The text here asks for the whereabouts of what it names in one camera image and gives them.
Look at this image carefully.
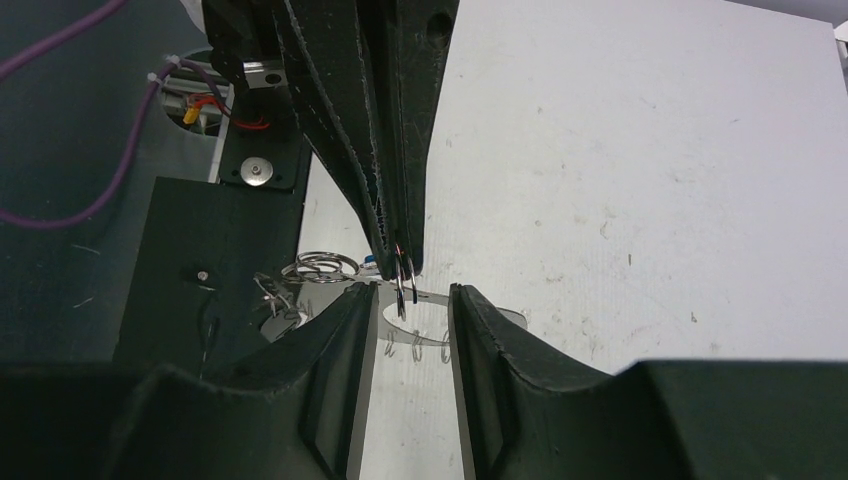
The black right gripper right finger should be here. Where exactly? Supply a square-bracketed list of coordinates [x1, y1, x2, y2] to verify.
[448, 284, 847, 479]

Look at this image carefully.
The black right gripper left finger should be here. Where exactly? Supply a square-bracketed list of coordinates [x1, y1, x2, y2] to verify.
[1, 283, 378, 479]

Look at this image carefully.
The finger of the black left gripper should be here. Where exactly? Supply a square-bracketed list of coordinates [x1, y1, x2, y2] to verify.
[274, 1, 398, 280]
[389, 1, 459, 276]

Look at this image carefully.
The steel oval key holder plate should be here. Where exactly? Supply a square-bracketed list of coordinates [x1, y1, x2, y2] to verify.
[254, 250, 529, 366]

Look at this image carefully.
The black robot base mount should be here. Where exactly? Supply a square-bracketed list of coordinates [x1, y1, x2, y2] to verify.
[113, 83, 312, 373]

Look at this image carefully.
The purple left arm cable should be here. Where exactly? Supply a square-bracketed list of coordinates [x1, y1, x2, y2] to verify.
[0, 0, 230, 231]

